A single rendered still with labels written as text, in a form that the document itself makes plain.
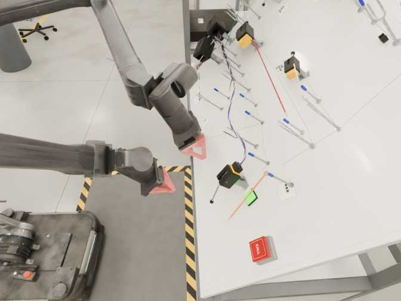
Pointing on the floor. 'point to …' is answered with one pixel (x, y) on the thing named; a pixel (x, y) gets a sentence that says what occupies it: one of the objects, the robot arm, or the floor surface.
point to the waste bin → (12, 51)
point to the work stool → (35, 30)
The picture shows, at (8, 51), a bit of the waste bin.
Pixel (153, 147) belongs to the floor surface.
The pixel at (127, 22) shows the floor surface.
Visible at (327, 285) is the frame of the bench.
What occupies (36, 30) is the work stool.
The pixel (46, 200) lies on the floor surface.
